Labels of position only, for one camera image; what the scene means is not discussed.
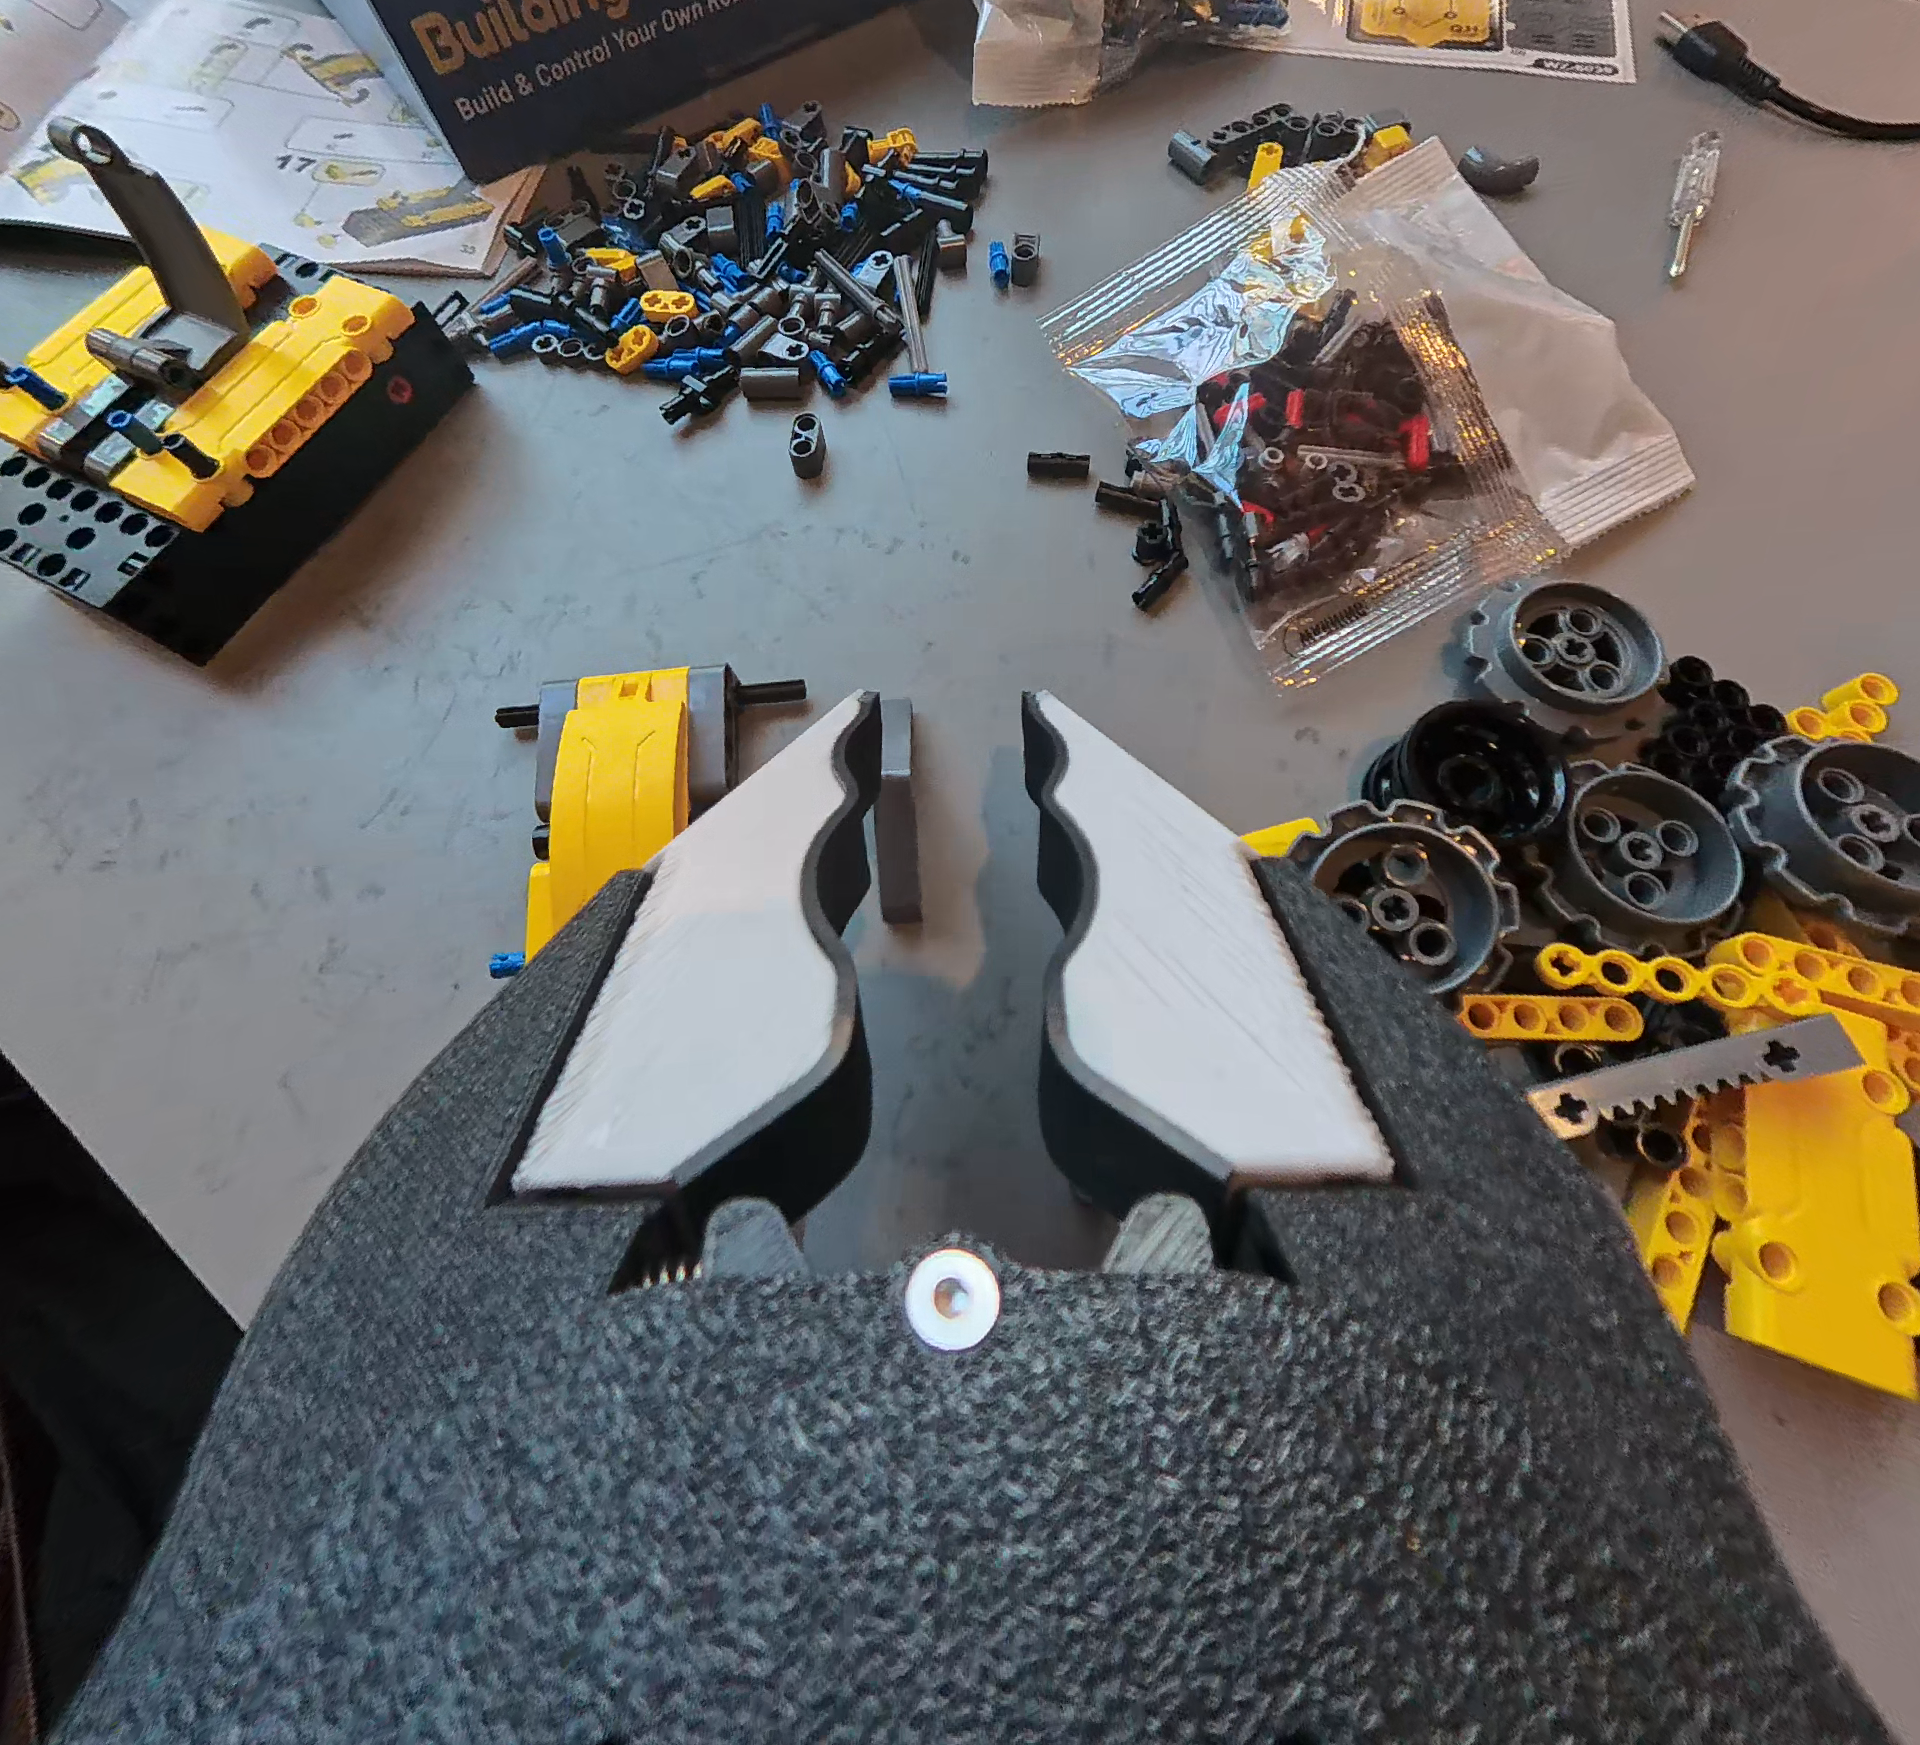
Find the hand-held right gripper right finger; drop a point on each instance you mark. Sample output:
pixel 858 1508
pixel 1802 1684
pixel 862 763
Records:
pixel 1214 1011

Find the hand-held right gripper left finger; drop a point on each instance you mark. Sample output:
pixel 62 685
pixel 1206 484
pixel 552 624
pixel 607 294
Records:
pixel 695 1026

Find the yellow black brick vehicle model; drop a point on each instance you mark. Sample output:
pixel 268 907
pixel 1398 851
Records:
pixel 213 396

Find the person's black trousers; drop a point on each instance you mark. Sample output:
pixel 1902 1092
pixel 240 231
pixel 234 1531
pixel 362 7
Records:
pixel 93 1446

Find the bag of red black parts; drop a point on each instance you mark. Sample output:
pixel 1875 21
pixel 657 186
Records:
pixel 1352 429

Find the dark grey straight beam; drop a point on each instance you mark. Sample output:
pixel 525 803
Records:
pixel 899 815

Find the building instruction booklet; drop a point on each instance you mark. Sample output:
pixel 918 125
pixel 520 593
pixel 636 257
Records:
pixel 272 125

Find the pile of small bricks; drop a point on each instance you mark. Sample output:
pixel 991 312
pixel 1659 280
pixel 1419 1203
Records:
pixel 751 246

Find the cluster of yellow bricks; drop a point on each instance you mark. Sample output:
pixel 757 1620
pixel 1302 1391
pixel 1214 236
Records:
pixel 1320 142

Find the small grey connector brick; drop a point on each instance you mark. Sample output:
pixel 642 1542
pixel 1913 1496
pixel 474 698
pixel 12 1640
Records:
pixel 810 446

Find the pile of wheels and beams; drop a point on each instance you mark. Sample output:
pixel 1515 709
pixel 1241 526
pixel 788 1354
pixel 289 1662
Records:
pixel 1682 874

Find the yellow brick panel piece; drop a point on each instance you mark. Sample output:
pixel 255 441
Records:
pixel 616 772

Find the small black pin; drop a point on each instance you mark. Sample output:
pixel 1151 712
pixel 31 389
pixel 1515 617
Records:
pixel 1062 463

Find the grey desk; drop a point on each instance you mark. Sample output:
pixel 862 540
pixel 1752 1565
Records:
pixel 300 815

